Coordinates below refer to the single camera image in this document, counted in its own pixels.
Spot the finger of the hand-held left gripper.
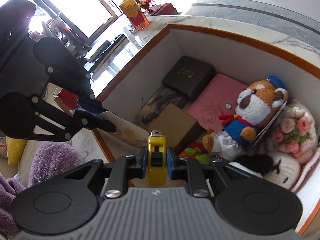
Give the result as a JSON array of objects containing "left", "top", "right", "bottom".
[
  {"left": 46, "top": 66, "right": 109, "bottom": 114},
  {"left": 31, "top": 95, "right": 117, "bottom": 142}
]

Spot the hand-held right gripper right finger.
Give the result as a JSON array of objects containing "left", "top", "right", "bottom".
[{"left": 166, "top": 146, "right": 265, "bottom": 198}]

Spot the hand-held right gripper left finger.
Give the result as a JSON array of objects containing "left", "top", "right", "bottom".
[{"left": 64, "top": 146, "right": 148, "bottom": 198}]

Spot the yellow tape measure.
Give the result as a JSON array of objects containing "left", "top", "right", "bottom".
[{"left": 146, "top": 129, "right": 168, "bottom": 187}]

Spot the crochet orange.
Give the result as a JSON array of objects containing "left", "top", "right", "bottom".
[{"left": 178, "top": 147, "right": 211, "bottom": 165}]

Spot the white lotion tube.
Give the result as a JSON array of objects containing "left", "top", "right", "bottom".
[{"left": 99, "top": 110, "right": 149, "bottom": 149}]

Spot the red crochet fruit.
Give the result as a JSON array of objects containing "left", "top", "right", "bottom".
[{"left": 188, "top": 142, "right": 209, "bottom": 153}]

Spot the brown square box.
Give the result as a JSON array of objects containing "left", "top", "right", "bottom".
[{"left": 149, "top": 103, "right": 200, "bottom": 153}]

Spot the dark printed packet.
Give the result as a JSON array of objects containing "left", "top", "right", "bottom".
[{"left": 136, "top": 87, "right": 187, "bottom": 125}]

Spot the orange cardboard box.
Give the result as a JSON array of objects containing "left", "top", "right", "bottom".
[{"left": 91, "top": 23, "right": 320, "bottom": 237}]

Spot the plush dog toy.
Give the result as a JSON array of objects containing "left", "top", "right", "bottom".
[{"left": 202, "top": 75, "right": 290, "bottom": 160}]

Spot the white crochet doll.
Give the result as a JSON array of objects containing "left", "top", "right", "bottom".
[{"left": 229, "top": 150, "right": 320, "bottom": 194}]

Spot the crochet flower bouquet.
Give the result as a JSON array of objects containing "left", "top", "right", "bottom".
[{"left": 265, "top": 99, "right": 319, "bottom": 165}]

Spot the purple fluffy blanket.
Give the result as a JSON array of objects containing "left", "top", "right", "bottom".
[{"left": 0, "top": 142, "right": 84, "bottom": 230}]

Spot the black keyboard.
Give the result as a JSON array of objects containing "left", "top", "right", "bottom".
[{"left": 84, "top": 33, "right": 127, "bottom": 63}]

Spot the pink wallet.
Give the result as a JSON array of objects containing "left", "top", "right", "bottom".
[{"left": 186, "top": 73, "right": 249, "bottom": 130}]

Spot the window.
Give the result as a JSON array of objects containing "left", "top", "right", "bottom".
[{"left": 15, "top": 0, "right": 119, "bottom": 39}]

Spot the yellow pillow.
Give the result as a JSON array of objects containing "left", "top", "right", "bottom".
[{"left": 6, "top": 136, "right": 28, "bottom": 167}]

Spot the small black box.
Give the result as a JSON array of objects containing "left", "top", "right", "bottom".
[{"left": 162, "top": 56, "right": 216, "bottom": 102}]

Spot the red flower decoration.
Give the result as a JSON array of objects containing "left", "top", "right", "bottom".
[{"left": 137, "top": 0, "right": 155, "bottom": 13}]

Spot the dark red box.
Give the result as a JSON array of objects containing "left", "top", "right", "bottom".
[{"left": 150, "top": 2, "right": 178, "bottom": 17}]

